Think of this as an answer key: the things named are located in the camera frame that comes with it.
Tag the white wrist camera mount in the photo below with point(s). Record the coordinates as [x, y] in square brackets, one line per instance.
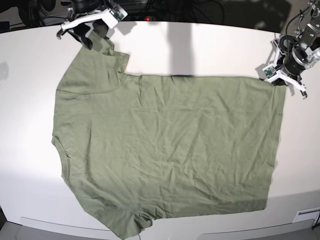
[75, 23]
[276, 70]

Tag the green T-shirt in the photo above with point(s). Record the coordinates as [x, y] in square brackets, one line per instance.
[134, 149]

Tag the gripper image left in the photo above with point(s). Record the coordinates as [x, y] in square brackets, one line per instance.
[301, 56]

